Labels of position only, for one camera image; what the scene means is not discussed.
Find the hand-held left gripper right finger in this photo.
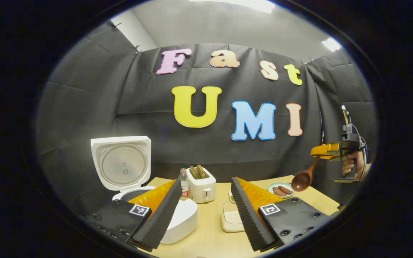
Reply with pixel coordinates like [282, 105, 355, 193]
[231, 177, 331, 251]

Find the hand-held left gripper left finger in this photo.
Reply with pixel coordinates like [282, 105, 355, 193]
[86, 179, 182, 251]

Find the brown wooden spoon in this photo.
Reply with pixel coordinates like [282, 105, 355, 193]
[291, 158, 320, 192]

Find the white rice cooker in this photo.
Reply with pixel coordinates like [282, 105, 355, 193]
[91, 136, 199, 245]

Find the pale green plate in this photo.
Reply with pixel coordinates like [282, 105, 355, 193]
[267, 182, 295, 199]

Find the clear plastic water bottle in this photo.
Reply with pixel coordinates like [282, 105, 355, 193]
[179, 168, 191, 201]

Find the white toaster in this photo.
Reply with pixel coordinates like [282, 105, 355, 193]
[186, 167, 217, 204]

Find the small ceiling light panel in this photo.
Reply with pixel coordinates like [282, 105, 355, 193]
[322, 38, 341, 52]

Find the black backdrop cloth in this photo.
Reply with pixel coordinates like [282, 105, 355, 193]
[36, 20, 377, 215]

